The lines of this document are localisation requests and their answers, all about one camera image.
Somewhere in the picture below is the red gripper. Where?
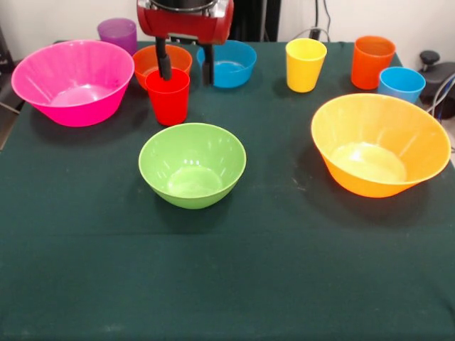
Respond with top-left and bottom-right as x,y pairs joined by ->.
136,0 -> 235,87

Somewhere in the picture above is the green plastic bowl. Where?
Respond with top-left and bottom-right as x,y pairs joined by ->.
138,122 -> 247,210

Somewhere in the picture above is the orange plastic bowl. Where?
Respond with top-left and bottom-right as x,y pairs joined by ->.
132,43 -> 193,91

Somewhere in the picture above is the red plastic cup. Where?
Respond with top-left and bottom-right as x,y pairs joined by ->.
144,67 -> 191,126

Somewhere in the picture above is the blue plastic bowl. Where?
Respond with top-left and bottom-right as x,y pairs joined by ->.
196,39 -> 258,89

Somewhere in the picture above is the purple plastic cup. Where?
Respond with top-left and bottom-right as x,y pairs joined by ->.
97,18 -> 139,57

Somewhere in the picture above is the pink plastic bowl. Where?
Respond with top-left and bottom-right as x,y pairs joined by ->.
11,39 -> 136,128

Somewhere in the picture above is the yellow plastic cup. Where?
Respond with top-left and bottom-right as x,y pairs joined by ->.
285,38 -> 328,94

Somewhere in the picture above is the orange plastic cup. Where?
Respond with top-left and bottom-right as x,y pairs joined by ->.
350,35 -> 397,90

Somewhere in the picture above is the dark green tablecloth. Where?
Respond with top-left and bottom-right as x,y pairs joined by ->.
0,40 -> 455,341

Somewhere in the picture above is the yellow plastic bowl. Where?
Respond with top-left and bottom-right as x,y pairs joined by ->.
310,92 -> 451,198

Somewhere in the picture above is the blue plastic cup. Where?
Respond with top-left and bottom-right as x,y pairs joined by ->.
378,66 -> 427,104

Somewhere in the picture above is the black clamp stand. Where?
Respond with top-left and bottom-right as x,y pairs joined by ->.
418,50 -> 455,107

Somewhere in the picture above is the black wall cable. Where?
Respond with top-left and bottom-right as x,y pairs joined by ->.
294,0 -> 332,42

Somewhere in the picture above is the grey cable bundle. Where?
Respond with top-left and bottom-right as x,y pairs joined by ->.
428,74 -> 455,124

